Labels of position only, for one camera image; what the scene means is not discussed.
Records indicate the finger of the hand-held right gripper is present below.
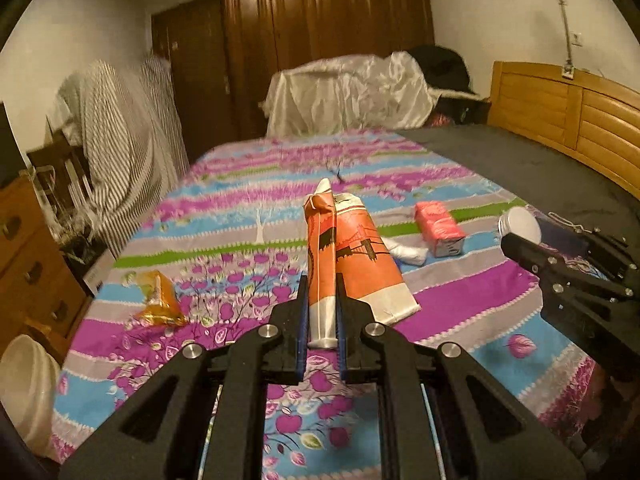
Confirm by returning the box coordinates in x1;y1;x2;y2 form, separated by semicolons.
539;216;636;281
500;232;571;286

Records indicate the pile of black clothes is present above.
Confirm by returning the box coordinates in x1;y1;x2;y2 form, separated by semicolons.
405;45;481;98

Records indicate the tangle of white cables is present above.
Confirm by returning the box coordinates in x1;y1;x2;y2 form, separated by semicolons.
50;195;103;261

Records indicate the wooden chest of drawers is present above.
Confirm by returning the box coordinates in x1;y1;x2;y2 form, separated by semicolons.
0;172;93;361

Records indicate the black flat screen television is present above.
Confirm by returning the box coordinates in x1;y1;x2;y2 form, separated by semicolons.
0;102;28;188

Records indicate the floral printed bedsheet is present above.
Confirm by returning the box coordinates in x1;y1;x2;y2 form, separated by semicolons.
50;127;601;480

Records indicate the dark wooden door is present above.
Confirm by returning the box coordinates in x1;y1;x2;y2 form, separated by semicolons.
151;0;236;163

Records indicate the white plastic basin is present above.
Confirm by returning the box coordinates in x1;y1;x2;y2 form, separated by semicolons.
0;334;63;458

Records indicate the wooden bed headboard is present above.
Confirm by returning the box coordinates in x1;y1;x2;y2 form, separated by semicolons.
487;60;640;191

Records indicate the pink carton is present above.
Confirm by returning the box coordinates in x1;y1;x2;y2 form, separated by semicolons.
414;201;467;258

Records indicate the orange white snack bag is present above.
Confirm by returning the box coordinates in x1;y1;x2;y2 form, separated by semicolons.
301;178;420;350

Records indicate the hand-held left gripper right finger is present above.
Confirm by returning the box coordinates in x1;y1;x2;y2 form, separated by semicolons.
335;280;586;480

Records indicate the dark wooden wardrobe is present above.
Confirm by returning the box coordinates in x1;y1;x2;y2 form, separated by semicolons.
220;0;436;138

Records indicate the thin metal pole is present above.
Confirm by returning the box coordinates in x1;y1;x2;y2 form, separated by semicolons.
537;0;576;78

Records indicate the white tissue pack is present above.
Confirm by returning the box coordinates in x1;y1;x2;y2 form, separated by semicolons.
385;240;430;267

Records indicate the white cardboard box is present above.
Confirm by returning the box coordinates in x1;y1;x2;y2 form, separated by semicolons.
82;247;118;296

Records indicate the white satin cloth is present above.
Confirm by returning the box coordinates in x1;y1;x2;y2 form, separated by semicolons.
262;51;438;137

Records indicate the grey striped cloth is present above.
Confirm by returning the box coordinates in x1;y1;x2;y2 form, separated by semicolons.
52;56;191;258

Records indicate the dark grey blanket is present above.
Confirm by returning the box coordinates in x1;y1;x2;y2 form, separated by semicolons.
395;122;640;281

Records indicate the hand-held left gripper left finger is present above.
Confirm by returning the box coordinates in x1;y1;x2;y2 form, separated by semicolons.
57;272;308;480

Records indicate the dark side table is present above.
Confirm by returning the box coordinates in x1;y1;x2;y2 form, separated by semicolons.
435;95;493;128

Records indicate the golden snack wrapper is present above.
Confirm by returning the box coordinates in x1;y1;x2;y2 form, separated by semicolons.
131;270;187;327

